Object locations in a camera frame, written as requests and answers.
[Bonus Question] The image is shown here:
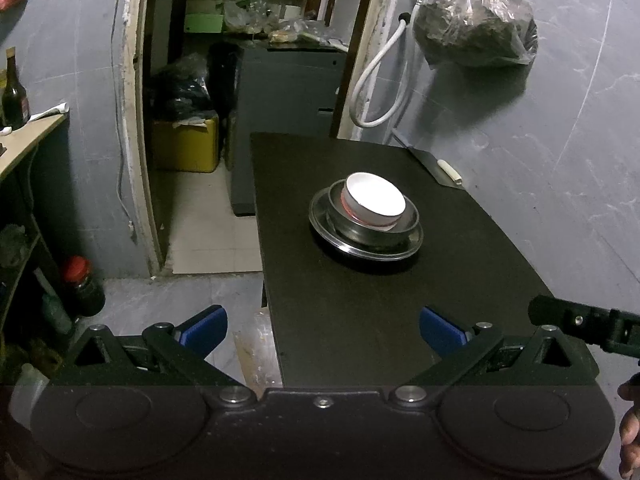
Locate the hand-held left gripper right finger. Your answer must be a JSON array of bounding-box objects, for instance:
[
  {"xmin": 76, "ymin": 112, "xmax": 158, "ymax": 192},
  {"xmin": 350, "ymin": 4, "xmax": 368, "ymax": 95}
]
[{"xmin": 387, "ymin": 306, "xmax": 599, "ymax": 407}]

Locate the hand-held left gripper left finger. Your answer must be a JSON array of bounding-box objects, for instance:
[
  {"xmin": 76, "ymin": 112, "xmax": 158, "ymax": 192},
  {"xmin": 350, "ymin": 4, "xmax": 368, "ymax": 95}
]
[{"xmin": 50, "ymin": 304, "xmax": 259, "ymax": 407}]

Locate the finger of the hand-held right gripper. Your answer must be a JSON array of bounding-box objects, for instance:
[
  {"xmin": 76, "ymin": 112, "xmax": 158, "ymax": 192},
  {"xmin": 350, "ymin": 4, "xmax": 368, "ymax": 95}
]
[{"xmin": 528, "ymin": 293, "xmax": 640, "ymax": 362}]

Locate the deep steel bowl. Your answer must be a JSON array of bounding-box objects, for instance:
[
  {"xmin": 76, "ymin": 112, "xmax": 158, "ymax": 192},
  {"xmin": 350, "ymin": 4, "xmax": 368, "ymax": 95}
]
[{"xmin": 326, "ymin": 180, "xmax": 421, "ymax": 252}]

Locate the large round steel plate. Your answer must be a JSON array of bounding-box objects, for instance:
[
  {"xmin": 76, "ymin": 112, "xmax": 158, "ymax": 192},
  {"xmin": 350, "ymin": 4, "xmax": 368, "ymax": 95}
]
[{"xmin": 308, "ymin": 184, "xmax": 425, "ymax": 263}]

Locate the plain white ceramic bowl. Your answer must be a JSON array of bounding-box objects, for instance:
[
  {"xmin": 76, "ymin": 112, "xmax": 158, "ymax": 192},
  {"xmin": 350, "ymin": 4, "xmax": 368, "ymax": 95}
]
[{"xmin": 340, "ymin": 172, "xmax": 407, "ymax": 228}]

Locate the person's right hand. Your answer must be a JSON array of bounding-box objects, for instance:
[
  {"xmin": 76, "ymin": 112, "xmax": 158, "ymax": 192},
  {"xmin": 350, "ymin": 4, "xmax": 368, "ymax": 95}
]
[{"xmin": 617, "ymin": 372, "xmax": 640, "ymax": 480}]

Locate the plastic wrapped wooden board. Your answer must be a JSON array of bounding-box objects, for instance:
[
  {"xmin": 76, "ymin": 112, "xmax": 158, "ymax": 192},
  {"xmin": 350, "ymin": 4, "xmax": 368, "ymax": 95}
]
[{"xmin": 232, "ymin": 309, "xmax": 287, "ymax": 392}]

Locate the red capped dark bottle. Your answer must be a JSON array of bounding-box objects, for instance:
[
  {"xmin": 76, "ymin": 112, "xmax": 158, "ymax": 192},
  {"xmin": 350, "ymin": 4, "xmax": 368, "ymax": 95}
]
[{"xmin": 60, "ymin": 255, "xmax": 106, "ymax": 319}]

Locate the green bottle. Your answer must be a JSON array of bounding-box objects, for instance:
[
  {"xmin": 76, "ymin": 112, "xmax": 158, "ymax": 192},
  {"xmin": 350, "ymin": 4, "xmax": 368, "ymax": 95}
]
[{"xmin": 39, "ymin": 287, "xmax": 76, "ymax": 337}]

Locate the white cylindrical tube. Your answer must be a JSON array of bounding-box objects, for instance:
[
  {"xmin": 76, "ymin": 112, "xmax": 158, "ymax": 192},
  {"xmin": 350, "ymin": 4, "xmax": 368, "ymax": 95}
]
[{"xmin": 437, "ymin": 158, "xmax": 464, "ymax": 185}]

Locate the steel cleaver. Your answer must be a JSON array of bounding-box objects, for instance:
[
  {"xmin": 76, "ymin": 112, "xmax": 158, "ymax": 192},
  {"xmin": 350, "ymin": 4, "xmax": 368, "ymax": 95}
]
[{"xmin": 392, "ymin": 132, "xmax": 464, "ymax": 189}]

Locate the yellow box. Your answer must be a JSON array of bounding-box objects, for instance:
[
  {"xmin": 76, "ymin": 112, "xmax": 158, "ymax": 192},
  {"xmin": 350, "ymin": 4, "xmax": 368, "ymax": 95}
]
[{"xmin": 151, "ymin": 112, "xmax": 221, "ymax": 174}]

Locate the clear plastic bottle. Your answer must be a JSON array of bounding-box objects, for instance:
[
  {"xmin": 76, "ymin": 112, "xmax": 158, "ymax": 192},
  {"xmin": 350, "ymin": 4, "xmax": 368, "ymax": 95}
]
[{"xmin": 9, "ymin": 363, "xmax": 52, "ymax": 427}]

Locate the grey cabinet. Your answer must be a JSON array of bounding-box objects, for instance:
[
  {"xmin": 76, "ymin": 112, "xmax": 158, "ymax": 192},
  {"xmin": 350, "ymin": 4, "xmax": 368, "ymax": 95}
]
[{"xmin": 220, "ymin": 41, "xmax": 352, "ymax": 217}]

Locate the black plastic bag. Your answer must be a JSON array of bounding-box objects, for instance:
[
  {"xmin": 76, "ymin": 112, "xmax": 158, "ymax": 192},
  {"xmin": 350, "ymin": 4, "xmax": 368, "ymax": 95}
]
[{"xmin": 149, "ymin": 52, "xmax": 217, "ymax": 122}]

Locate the wooden counter shelf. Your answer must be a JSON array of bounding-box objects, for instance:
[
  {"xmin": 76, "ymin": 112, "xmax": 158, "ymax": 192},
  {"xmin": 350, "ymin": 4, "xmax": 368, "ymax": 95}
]
[{"xmin": 0, "ymin": 112, "xmax": 69, "ymax": 361}]

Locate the white crumpled cloth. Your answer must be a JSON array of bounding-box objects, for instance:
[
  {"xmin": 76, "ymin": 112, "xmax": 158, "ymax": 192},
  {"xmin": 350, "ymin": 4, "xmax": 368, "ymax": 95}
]
[{"xmin": 0, "ymin": 102, "xmax": 69, "ymax": 136}]

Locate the dark glass bottle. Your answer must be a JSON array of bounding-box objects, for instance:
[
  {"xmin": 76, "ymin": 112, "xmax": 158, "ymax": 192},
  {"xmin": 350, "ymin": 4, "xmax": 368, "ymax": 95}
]
[{"xmin": 2, "ymin": 47, "xmax": 31, "ymax": 131}]

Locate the green box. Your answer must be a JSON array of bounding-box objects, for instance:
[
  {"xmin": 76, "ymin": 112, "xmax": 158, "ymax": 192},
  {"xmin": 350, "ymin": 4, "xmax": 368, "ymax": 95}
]
[{"xmin": 184, "ymin": 12, "xmax": 226, "ymax": 34}]

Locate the hanging clear bag of greens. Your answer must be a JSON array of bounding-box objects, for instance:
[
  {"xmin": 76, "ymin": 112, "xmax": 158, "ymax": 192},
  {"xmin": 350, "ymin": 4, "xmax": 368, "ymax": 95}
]
[{"xmin": 412, "ymin": 0, "xmax": 539, "ymax": 69}]

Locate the cluttered storage shelf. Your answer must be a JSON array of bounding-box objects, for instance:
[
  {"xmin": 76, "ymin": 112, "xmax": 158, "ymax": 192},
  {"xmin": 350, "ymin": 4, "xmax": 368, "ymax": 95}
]
[{"xmin": 170, "ymin": 0, "xmax": 373, "ymax": 48}]

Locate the thin wall cable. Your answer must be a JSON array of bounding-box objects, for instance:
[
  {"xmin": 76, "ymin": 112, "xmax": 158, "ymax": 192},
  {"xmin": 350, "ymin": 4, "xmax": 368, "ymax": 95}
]
[{"xmin": 114, "ymin": 0, "xmax": 137, "ymax": 233}]

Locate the white flexible hose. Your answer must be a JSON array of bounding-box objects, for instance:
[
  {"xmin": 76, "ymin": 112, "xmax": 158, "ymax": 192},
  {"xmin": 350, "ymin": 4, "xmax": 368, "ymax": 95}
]
[{"xmin": 348, "ymin": 12, "xmax": 417, "ymax": 129}]

